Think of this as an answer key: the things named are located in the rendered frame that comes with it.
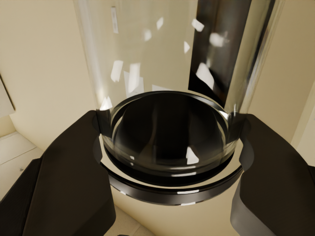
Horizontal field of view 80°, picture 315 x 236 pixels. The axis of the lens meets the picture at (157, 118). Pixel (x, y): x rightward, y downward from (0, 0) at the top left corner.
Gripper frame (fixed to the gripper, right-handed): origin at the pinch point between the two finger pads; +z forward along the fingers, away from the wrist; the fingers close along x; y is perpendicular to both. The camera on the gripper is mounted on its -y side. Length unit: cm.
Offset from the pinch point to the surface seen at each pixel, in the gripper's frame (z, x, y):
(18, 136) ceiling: 200, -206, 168
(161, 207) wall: 62, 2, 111
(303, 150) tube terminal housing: 4.7, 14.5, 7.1
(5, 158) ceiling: 153, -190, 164
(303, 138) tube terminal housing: 5.0, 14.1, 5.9
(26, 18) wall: 134, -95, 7
